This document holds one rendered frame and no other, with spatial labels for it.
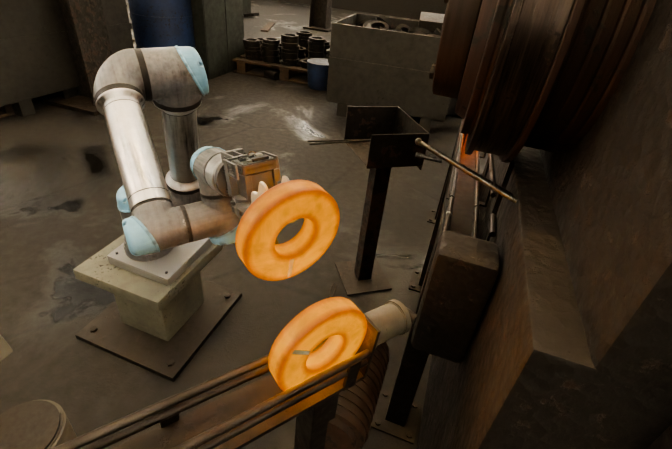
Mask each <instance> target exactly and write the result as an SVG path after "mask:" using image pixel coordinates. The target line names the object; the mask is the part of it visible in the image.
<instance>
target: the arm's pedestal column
mask: <svg viewBox="0 0 672 449"><path fill-rule="evenodd" d="M114 296H115V300H116V301H114V302H113V303H112V304H111V305H110V306H108V307H107V308H106V309H105V310H104V311H103V312H101V313H100V314H99V315H98V316H97V317H96V318H94V319H93V320H92V321H91V322H90V323H89V324H87V325H86V326H85V327H84V328H83V329H81V330H80V331H79V332H78V333H77V334H76V335H75V336H76V338H77V339H79V340H81V341H83V342H85V343H88V344H90V345H92V346H94V347H96V348H99V349H101V350H103V351H105V352H108V353H110V354H112V355H114V356H117V357H119V358H121V359H123V360H125V361H128V362H130V363H132V364H134V365H137V366H139V367H141V368H143V369H145V370H148V371H150V372H152V373H154V374H157V375H159V376H161V377H163V378H166V379H168V380H170V381H172V382H174V381H175V379H176V378H177V377H178V376H179V374H180V373H181V372H182V371H183V369H184V368H185V367H186V366H187V364H188V363H189V362H190V361H191V359H192V358H193V357H194V356H195V354H196V353H197V352H198V351H199V349H200V348H201V347H202V345H203V344H204V343H205V342H206V340H207V339H208V338H209V337H210V335H211V334H212V333H213V332H214V330H215V329H216V328H217V327H218V325H219V324H220V323H221V322H222V320H223V319H224V318H225V317H226V315H227V314H228V313H229V312H230V310H231V309H232V308H233V307H234V305H235V304H236V303H237V302H238V300H239V299H240V298H241V297H242V293H240V292H237V291H235V290H232V289H229V288H226V287H224V286H221V285H218V284H215V283H212V282H210V281H207V280H204V279H201V275H200V272H199V273H198V274H197V275H196V276H195V277H194V278H193V279H192V280H191V281H190V282H189V283H188V284H187V285H186V286H185V287H184V288H183V289H182V290H181V291H180V292H179V293H178V294H177V295H176V296H175V297H174V298H173V299H172V300H171V301H170V302H169V303H168V304H167V305H166V306H165V307H164V308H163V309H162V310H161V311H160V312H158V311H156V310H153V309H151V308H148V307H146V306H143V305H141V304H138V303H136V302H133V301H131V300H128V299H126V298H123V297H121V296H118V295H116V294H114Z"/></svg>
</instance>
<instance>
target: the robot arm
mask: <svg viewBox="0 0 672 449"><path fill-rule="evenodd" d="M208 93H209V84H208V79H207V75H206V72H205V68H204V65H203V63H202V60H201V58H200V56H199V54H198V52H197V51H196V50H195V49H194V48H193V47H190V46H175V47H157V48H139V49H133V48H131V49H124V50H121V51H118V52H116V53H114V54H113V55H111V56H110V57H109V58H108V59H107V60H106V61H105V62H104V63H103V64H102V66H101V67H100V69H99V70H98V72H97V75H96V78H95V81H94V87H93V96H94V101H95V105H96V108H97V110H98V111H99V112H100V113H101V114H102V115H104V117H105V121H106V124H107V128H108V131H109V135H110V139H111V142H112V146H113V150H114V153H115V157H116V161H117V164H118V168H119V171H120V175H121V179H122V182H123V185H122V187H120V188H119V190H118V191H117V194H116V199H117V207H118V209H119V211H120V214H121V218H122V226H123V230H124V234H125V238H124V244H123V246H124V250H125V254H126V255H127V256H128V257H129V258H130V259H132V260H134V261H139V262H148V261H154V260H157V259H160V258H162V257H164V256H166V255H167V254H169V253H170V252H171V251H172V250H173V248H174V247H175V246H179V245H182V244H186V243H190V242H194V241H198V240H202V239H205V238H209V239H210V241H211V242H212V243H213V244H215V245H224V244H227V245H229V244H233V243H235V237H236V231H237V228H238V225H239V222H240V220H241V218H242V216H243V215H244V213H245V211H246V210H247V209H248V207H249V206H250V205H251V204H252V203H253V202H254V201H255V200H256V199H257V198H258V197H259V196H260V195H261V194H263V193H264V192H265V191H267V190H269V189H270V188H272V187H274V186H276V185H278V183H277V181H281V176H280V168H279V160H278V156H276V155H273V154H271V153H268V152H265V151H262V152H256V151H249V153H247V152H245V153H244V151H243V149H242V148H237V149H233V150H227V151H225V150H224V149H222V148H219V147H212V146H205V147H202V148H200V149H199V142H198V128H197V114H196V109H197V108H198V107H199V106H200V105H201V102H202V97H201V95H203V96H205V95H206V94H208ZM152 100H153V103H154V105H155V106H156V107H157V108H158V109H160V110H161V115H162V121H163V128H164V135H165V142H166V148H167V155H168V162H169V169H170V170H169V171H168V173H167V174H166V178H165V179H164V176H163V173H162V170H161V167H160V163H159V160H158V157H157V154H156V151H155V147H154V144H153V141H152V138H151V135H150V132H149V128H148V125H147V122H146V119H145V116H144V113H143V109H144V107H145V101H152ZM250 152H254V153H250ZM165 180H166V181H165ZM287 181H290V180H289V178H288V177H287V176H283V177H282V181H281V183H283V182H287Z"/></svg>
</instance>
